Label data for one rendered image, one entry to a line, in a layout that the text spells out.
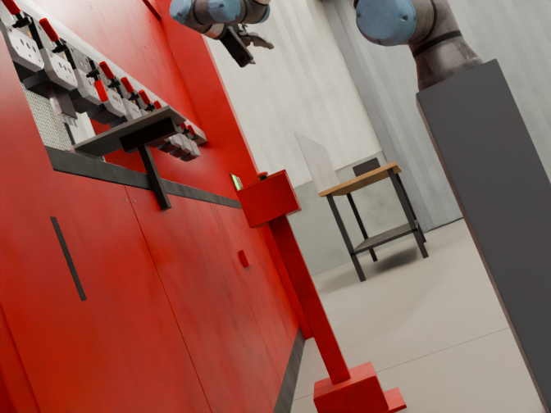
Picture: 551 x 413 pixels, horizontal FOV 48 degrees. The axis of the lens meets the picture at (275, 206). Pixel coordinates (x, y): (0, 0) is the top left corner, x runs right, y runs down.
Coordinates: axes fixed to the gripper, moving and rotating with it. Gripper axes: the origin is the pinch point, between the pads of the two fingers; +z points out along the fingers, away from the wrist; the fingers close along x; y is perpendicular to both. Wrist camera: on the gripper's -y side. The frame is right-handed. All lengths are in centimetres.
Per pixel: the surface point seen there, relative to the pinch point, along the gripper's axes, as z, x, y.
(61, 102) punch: -54, 31, -16
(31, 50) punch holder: -69, 19, -14
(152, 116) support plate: -43, 12, -31
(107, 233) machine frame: -69, 6, -70
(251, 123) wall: 517, 340, 387
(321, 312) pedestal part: 22, 26, -74
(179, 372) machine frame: -51, 16, -94
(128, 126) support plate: -47, 17, -31
